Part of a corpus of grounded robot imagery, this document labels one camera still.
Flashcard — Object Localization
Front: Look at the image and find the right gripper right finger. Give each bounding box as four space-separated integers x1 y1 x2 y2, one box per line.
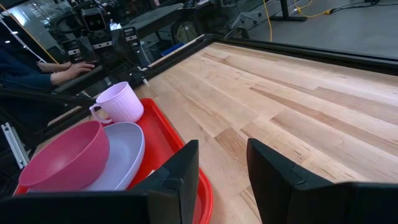
247 138 398 224

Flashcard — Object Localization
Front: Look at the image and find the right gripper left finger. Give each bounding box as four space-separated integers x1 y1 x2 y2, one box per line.
0 139 200 224

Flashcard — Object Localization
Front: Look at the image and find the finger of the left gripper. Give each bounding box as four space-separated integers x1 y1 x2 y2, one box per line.
63 36 97 65
123 27 152 68

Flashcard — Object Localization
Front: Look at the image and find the light pink ribbed mug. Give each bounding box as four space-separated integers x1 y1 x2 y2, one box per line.
89 81 145 124

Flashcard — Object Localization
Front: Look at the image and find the pink plastic bowl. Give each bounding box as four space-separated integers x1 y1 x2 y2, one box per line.
18 120 110 192

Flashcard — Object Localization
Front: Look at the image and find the lavender plastic plate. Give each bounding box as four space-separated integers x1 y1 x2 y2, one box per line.
83 121 146 192

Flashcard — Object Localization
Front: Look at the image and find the red plastic tray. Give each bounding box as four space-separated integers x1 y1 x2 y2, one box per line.
14 98 214 224

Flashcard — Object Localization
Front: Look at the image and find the person's hand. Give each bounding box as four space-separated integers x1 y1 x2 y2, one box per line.
50 62 96 86

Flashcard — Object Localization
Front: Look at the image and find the dark grey desk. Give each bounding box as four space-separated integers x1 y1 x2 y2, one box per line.
123 2 187 40

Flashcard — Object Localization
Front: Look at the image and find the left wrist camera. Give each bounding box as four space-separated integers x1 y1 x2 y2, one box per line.
80 7 108 33

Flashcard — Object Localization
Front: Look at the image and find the silver metal bracket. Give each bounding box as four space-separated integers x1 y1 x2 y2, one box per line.
1 122 30 169

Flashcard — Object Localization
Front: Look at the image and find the yellow extension cord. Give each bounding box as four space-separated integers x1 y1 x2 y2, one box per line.
294 0 333 19
262 0 273 43

